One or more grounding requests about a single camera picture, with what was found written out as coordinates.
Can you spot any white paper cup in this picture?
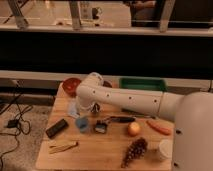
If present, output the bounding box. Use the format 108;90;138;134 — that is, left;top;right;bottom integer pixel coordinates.
157;139;173;161

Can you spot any red bowl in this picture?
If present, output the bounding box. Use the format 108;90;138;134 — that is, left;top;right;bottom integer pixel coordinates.
62;78;81;97

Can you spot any yellow apple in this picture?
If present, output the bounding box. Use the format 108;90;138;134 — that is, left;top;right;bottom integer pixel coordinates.
127;122;141;136

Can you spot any yellow banana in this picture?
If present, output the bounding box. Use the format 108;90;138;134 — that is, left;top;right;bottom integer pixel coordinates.
49;140;78;154

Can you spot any black handled brush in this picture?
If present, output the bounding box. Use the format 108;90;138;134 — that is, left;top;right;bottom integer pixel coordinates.
94;116;135;134

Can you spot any blue metal cup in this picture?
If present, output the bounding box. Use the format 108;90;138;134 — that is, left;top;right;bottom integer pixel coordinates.
75;116;89;133

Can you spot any black rectangular block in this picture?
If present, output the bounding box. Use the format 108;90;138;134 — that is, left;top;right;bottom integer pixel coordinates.
45;119;68;139

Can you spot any green plastic tray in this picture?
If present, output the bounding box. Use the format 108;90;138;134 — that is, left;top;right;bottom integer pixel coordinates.
119;77;167;92

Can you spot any black power adapter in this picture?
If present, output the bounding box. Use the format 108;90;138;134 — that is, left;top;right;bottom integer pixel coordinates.
7;119;19;128

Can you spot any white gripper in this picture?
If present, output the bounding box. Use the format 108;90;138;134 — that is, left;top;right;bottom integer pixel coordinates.
76;97;100;115

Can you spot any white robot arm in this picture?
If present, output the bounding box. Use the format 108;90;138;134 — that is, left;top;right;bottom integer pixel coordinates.
76;72;213;171

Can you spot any orange carrot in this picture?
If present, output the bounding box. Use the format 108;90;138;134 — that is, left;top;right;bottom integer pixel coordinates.
146;120;171;136

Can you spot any brown pine cone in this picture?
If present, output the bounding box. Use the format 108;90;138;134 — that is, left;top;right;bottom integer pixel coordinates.
121;137;148;168

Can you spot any black floor cable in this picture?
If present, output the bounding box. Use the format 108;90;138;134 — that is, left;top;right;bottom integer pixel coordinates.
0;81;34;171

